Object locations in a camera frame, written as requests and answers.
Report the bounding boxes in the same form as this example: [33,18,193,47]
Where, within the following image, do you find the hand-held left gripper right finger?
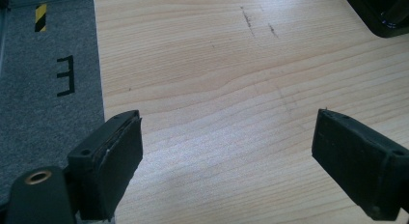
[311,107,409,222]

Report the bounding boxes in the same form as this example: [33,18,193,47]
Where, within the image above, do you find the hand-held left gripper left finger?
[67,109,145,222]

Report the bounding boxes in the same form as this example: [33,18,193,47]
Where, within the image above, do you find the yellow and black floor tape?
[34,3,48,33]

